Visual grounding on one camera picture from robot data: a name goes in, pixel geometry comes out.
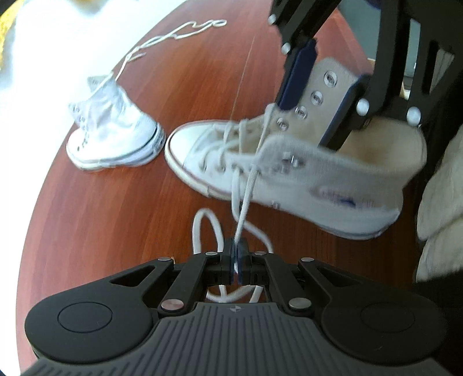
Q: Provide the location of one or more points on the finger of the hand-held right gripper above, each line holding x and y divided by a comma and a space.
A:
347, 115
300, 72

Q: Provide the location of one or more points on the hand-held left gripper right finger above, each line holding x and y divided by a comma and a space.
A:
241, 262

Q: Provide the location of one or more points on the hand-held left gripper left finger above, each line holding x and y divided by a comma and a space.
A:
230, 260

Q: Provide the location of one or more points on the white shoelace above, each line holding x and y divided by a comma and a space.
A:
188, 34
196, 235

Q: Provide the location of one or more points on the cream high-top shoe red stripe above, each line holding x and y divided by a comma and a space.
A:
325, 188

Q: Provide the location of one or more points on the white high-top shoe black stripe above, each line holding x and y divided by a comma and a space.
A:
115, 126

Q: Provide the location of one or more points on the person's white fleece clothing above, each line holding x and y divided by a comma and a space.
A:
441, 217

